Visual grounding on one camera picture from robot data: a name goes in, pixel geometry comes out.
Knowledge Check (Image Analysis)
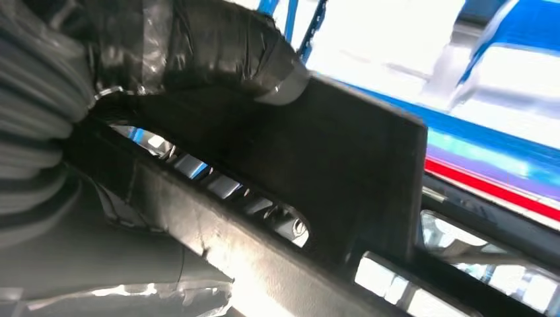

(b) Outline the red barrier belt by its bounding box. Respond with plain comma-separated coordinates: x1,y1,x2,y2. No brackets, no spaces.
424,157,560,223

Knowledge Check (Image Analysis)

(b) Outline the blue metal shelf rack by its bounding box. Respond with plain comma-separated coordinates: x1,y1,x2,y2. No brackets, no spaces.
256,0,560,207

